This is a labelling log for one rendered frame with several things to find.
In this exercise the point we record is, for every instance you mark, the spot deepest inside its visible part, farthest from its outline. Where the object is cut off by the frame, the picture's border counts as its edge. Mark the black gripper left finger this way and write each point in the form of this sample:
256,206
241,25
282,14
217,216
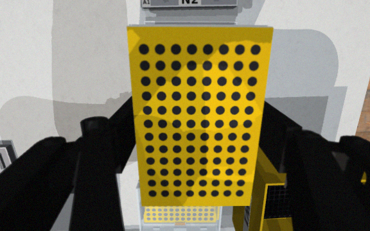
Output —
35,187

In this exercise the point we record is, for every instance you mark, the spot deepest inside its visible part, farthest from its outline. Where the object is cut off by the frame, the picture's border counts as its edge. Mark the yellow waste bin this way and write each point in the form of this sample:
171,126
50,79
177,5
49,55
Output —
250,218

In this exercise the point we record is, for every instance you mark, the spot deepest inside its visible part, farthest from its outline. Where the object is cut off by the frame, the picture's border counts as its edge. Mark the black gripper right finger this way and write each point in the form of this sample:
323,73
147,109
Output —
323,177

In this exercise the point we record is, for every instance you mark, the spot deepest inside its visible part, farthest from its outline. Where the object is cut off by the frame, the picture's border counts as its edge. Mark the yellow rack with grid of holes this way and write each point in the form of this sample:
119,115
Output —
198,93

